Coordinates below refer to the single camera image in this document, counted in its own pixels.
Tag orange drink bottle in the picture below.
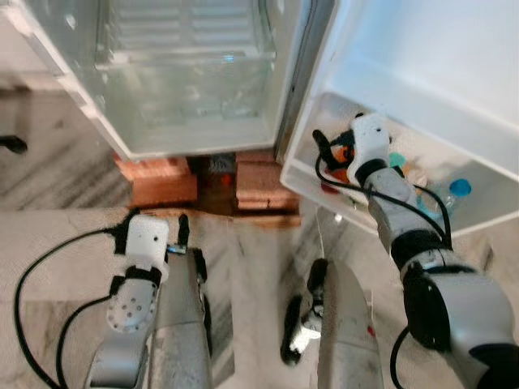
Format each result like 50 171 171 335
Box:
323 143 359 195

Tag orange brick fridge base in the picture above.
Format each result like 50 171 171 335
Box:
114 150 301 216

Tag clear fridge crisper drawer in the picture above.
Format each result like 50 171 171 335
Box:
96 0 278 132

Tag silver left robot leg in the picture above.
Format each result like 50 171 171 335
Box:
150 247 214 389

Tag beige capped bottle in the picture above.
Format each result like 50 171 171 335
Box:
405 165 431 195

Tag clear bottle blue cap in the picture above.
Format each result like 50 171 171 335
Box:
418 178 473 221

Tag small black object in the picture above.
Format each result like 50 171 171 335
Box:
0 135 28 156

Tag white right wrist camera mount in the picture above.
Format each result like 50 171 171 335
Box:
350 113 392 175

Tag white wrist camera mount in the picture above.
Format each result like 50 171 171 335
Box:
350 113 392 175
126 215 171 280

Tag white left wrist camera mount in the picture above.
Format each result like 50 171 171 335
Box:
126 215 171 280

